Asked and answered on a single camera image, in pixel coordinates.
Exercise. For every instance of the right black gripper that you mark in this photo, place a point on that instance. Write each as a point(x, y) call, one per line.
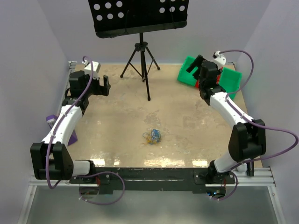
point(193, 65)

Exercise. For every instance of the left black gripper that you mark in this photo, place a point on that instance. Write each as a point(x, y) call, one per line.
point(103, 90)

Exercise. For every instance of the green bin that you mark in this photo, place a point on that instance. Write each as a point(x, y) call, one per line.
point(230, 80)
point(187, 77)

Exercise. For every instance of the red bin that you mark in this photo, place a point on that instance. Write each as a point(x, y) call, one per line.
point(217, 81)

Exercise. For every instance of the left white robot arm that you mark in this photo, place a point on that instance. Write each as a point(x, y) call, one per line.
point(50, 158)

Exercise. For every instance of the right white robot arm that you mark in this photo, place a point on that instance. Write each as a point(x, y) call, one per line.
point(247, 140)

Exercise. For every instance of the purple holder block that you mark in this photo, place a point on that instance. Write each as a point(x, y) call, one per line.
point(51, 120)

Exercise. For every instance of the black music stand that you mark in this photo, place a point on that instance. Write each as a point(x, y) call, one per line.
point(114, 18)

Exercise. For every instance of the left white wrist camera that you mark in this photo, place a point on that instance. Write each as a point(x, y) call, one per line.
point(95, 66)

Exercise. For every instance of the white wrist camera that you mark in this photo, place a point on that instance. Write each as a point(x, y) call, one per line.
point(219, 59)
point(95, 66)

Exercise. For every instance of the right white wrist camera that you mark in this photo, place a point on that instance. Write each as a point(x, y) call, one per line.
point(219, 59)

